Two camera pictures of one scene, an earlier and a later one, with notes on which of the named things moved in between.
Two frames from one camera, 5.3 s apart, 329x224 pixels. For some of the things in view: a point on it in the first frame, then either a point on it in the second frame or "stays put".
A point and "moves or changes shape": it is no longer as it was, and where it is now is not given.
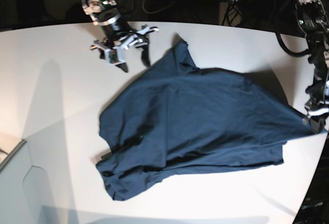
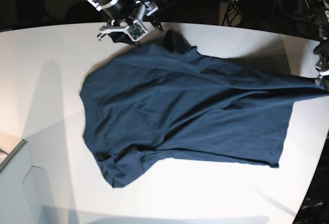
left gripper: (114, 46) → (136, 29)
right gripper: (318, 104) → (322, 64)
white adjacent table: (30, 180) stays put
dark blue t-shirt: (172, 117) moves or changes shape
